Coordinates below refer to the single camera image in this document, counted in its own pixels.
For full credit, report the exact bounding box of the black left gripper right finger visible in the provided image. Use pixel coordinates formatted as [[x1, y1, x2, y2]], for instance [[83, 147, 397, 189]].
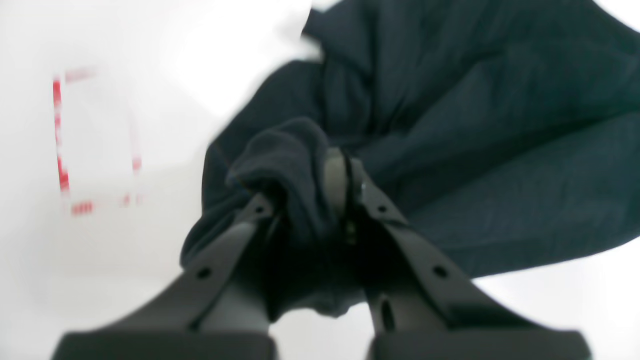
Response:
[[325, 148, 592, 360]]

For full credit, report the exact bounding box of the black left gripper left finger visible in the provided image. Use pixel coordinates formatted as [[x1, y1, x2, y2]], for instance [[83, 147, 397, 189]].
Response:
[[53, 193, 278, 360]]

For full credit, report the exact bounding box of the black T-shirt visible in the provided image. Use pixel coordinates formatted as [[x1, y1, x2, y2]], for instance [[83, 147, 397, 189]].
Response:
[[180, 0, 640, 317]]

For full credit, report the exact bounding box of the red tape rectangle marking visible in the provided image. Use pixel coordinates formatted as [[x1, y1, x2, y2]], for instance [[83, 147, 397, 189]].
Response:
[[53, 67, 143, 217]]

